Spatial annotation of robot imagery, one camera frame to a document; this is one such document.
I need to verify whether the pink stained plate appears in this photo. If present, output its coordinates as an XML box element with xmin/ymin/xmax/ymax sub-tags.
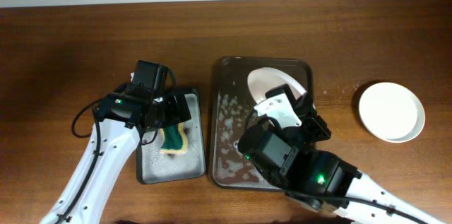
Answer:
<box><xmin>247</xmin><ymin>67</ymin><xmax>307</xmax><ymax>104</ymax></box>

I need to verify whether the green and yellow sponge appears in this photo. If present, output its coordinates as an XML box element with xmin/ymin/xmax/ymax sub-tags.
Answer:
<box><xmin>160</xmin><ymin>122</ymin><xmax>188</xmax><ymax>155</ymax></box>

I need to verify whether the large white stained plate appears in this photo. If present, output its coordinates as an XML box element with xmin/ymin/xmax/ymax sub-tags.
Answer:
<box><xmin>358</xmin><ymin>82</ymin><xmax>425</xmax><ymax>130</ymax></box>

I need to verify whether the pale blue-white plate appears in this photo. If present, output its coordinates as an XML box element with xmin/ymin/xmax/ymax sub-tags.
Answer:
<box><xmin>362</xmin><ymin>110</ymin><xmax>426</xmax><ymax>143</ymax></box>

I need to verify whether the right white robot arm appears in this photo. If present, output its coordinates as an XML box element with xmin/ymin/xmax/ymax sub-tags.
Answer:
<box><xmin>237</xmin><ymin>84</ymin><xmax>439</xmax><ymax>223</ymax></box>

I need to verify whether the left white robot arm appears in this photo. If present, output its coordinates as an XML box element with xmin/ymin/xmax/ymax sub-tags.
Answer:
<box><xmin>42</xmin><ymin>60</ymin><xmax>191</xmax><ymax>223</ymax></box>

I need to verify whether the large brown serving tray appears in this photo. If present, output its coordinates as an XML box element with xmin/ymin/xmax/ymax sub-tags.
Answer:
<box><xmin>209</xmin><ymin>57</ymin><xmax>313</xmax><ymax>191</ymax></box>

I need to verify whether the small black soapy tray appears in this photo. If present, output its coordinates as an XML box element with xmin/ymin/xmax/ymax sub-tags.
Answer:
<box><xmin>136</xmin><ymin>88</ymin><xmax>206</xmax><ymax>184</ymax></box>

